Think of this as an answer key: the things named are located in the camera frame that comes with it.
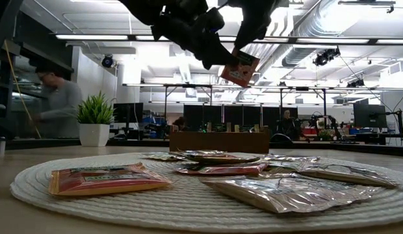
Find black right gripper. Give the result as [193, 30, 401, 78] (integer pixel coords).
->
[235, 0, 282, 51]

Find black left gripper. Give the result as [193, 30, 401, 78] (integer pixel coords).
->
[151, 6, 241, 71]

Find black partition panels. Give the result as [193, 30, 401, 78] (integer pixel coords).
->
[183, 104, 299, 133]

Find black track light cluster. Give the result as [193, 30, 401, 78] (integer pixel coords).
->
[313, 47, 341, 67]

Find person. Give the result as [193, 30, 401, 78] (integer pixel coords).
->
[279, 109, 300, 141]
[173, 116, 187, 131]
[32, 64, 84, 139]

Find wooden three-compartment box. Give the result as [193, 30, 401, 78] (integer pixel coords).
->
[168, 128, 270, 154]

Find black computer monitor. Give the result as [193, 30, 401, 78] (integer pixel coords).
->
[112, 102, 144, 124]
[353, 103, 388, 129]

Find long linear ceiling light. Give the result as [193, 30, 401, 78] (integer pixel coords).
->
[55, 34, 403, 46]

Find green plant in white pot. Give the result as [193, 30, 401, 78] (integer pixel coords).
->
[74, 92, 116, 147]

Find white round woven placemat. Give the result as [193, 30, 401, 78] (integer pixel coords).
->
[9, 151, 403, 233]

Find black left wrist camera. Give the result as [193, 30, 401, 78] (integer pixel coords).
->
[201, 6, 226, 33]

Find black metal station frame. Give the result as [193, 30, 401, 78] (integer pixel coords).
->
[164, 83, 328, 131]

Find black aluminium table frame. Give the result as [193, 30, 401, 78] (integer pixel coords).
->
[0, 138, 403, 157]

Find yellow hanging cable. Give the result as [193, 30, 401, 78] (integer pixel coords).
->
[3, 40, 43, 140]

